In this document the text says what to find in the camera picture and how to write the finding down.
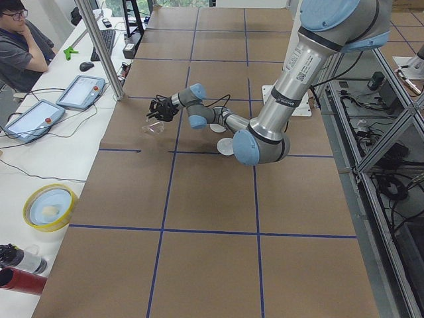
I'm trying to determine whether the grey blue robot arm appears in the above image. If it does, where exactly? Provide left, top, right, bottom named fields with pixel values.
left=146, top=1, right=392, bottom=166

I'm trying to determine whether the black keyboard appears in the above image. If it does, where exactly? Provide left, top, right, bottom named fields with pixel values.
left=89, top=28, right=117, bottom=62

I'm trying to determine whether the clear bottle black cap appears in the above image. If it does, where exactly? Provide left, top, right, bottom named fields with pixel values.
left=1, top=244, right=47, bottom=274

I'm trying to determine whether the teach pendant tablet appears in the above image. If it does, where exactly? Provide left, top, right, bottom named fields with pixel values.
left=56, top=75, right=105, bottom=110
left=5, top=99, right=65, bottom=142

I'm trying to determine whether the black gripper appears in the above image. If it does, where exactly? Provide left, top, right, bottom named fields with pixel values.
left=146, top=98, right=179, bottom=122

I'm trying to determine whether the green plastic tool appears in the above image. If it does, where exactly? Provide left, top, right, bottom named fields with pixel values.
left=64, top=46, right=79, bottom=61

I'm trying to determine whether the aluminium frame post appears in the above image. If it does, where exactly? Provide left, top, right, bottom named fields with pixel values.
left=76, top=0, right=124, bottom=101

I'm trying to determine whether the black box on table edge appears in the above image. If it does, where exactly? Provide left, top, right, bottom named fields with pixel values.
left=123, top=33, right=142, bottom=60

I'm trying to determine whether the aluminium side frame rack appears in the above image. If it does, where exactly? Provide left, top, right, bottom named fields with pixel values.
left=315, top=41, right=423, bottom=317

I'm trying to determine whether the clear glass funnel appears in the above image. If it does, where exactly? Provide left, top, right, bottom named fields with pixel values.
left=142, top=119, right=164, bottom=134

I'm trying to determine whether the red cylinder bottle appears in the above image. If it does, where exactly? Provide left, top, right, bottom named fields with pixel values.
left=1, top=267, right=47, bottom=295

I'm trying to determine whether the far teach pendant tablet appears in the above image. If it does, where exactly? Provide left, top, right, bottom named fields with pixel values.
left=56, top=75, right=105, bottom=110

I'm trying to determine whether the white ceramic lid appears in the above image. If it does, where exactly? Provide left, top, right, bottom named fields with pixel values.
left=216, top=138, right=234, bottom=156

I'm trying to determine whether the black computer mouse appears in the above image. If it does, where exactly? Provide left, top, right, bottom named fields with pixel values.
left=79, top=62, right=94, bottom=72

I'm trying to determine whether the seated person in grey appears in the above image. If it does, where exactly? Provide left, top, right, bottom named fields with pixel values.
left=1, top=1, right=56, bottom=93

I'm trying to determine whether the near teach pendant tablet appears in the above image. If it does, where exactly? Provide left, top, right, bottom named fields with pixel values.
left=5, top=99, right=65, bottom=142

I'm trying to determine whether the yellow rimmed bowl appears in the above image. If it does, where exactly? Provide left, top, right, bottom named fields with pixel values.
left=23, top=184, right=79, bottom=233

